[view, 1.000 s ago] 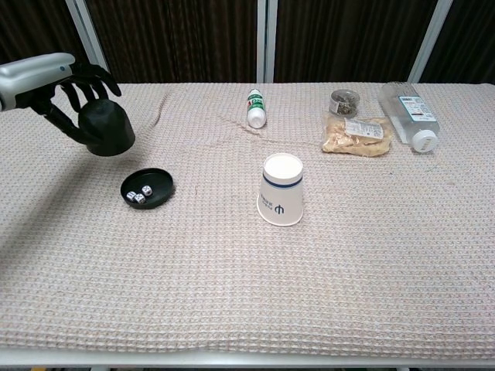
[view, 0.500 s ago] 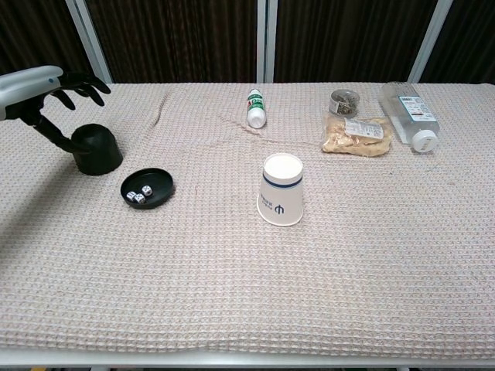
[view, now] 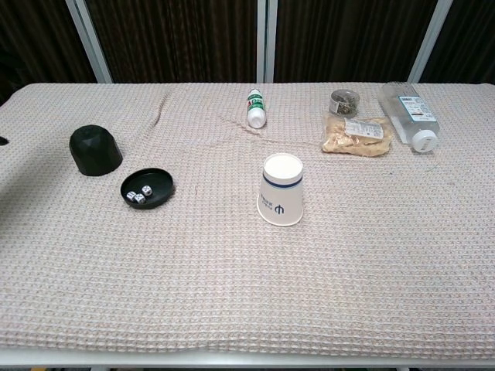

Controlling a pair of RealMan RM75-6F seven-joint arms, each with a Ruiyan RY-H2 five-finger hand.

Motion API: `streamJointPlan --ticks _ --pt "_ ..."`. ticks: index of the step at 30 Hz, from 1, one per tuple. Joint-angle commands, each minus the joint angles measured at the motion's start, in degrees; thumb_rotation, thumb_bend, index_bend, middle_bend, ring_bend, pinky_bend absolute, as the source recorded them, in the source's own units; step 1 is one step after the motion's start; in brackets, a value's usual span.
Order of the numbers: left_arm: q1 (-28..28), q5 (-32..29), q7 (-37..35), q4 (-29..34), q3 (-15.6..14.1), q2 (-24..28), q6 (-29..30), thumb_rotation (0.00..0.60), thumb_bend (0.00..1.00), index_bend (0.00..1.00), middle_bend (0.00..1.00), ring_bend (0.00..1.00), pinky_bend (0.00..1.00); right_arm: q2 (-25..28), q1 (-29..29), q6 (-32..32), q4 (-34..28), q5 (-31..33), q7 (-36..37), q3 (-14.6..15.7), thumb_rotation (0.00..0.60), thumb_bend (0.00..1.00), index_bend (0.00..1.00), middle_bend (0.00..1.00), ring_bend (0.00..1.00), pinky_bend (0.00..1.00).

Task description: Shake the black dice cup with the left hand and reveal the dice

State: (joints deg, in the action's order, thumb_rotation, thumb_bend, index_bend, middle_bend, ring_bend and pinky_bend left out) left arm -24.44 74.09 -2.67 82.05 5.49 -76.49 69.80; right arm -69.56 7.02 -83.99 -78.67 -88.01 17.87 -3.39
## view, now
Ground black round jar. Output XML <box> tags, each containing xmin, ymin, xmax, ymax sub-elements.
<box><xmin>68</xmin><ymin>124</ymin><xmax>125</xmax><ymax>178</ymax></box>

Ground black round tray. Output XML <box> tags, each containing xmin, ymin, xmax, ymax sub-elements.
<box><xmin>120</xmin><ymin>167</ymin><xmax>176</xmax><ymax>210</ymax></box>

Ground white paper cup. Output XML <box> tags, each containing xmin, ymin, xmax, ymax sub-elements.
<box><xmin>256</xmin><ymin>152</ymin><xmax>305</xmax><ymax>227</ymax></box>

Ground small white green-label bottle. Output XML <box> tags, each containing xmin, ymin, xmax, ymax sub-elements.
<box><xmin>245</xmin><ymin>87</ymin><xmax>268</xmax><ymax>130</ymax></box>

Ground beige waffle tablecloth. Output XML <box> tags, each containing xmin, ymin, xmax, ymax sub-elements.
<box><xmin>0</xmin><ymin>81</ymin><xmax>495</xmax><ymax>355</ymax></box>

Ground clear bag of beige snacks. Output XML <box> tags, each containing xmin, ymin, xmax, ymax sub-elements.
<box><xmin>321</xmin><ymin>112</ymin><xmax>395</xmax><ymax>159</ymax></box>

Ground clear plastic bottle white cap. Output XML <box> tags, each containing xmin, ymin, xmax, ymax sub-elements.
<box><xmin>377</xmin><ymin>81</ymin><xmax>442</xmax><ymax>154</ymax></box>

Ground grey metal partition post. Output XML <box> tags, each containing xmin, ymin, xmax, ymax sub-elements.
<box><xmin>254</xmin><ymin>0</ymin><xmax>278</xmax><ymax>84</ymax></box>
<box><xmin>409</xmin><ymin>0</ymin><xmax>454</xmax><ymax>84</ymax></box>
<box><xmin>64</xmin><ymin>0</ymin><xmax>114</xmax><ymax>84</ymax></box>

